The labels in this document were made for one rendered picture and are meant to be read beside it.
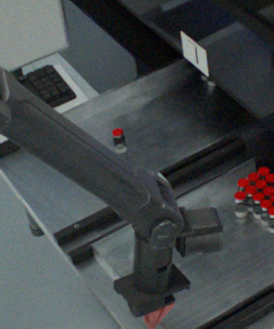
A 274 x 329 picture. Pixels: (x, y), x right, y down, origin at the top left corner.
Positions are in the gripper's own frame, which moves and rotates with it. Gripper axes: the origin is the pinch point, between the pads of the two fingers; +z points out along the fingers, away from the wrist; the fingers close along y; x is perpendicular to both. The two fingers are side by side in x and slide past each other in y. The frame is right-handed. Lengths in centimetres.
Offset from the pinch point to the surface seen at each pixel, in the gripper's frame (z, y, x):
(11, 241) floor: 87, 27, 120
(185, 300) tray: 0.9, 8.2, 2.4
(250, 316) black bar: -1.6, 13.6, -7.9
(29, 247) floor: 87, 30, 114
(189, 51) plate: -17, 34, 43
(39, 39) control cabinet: 0, 24, 88
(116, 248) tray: 1.5, 5.1, 19.5
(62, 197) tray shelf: 1.9, 3.8, 37.0
